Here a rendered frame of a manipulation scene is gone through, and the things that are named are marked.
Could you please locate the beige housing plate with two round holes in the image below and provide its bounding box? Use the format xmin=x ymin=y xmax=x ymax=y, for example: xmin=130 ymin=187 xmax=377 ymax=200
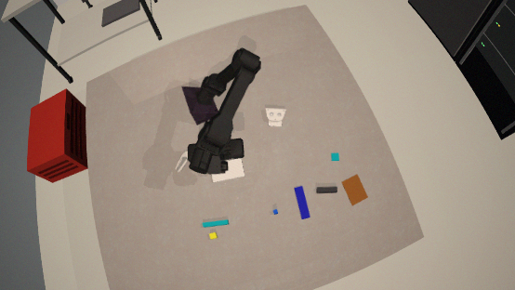
xmin=266 ymin=108 xmax=286 ymax=122

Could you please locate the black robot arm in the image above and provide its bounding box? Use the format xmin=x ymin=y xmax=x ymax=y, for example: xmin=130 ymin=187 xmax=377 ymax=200
xmin=189 ymin=47 xmax=261 ymax=174

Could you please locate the dark grey flat bar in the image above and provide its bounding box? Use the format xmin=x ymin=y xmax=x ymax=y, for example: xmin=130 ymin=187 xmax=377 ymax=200
xmin=316 ymin=187 xmax=337 ymax=193

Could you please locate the brown rectangular plate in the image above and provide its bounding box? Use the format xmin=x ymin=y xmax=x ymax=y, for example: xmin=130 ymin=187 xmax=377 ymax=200
xmin=342 ymin=174 xmax=368 ymax=205

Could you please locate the dark blue flat bar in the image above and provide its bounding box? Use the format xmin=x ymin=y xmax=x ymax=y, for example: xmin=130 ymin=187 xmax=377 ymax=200
xmin=294 ymin=186 xmax=310 ymax=219

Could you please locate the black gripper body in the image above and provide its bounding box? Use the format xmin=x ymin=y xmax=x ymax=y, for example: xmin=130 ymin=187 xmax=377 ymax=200
xmin=188 ymin=138 xmax=244 ymax=161

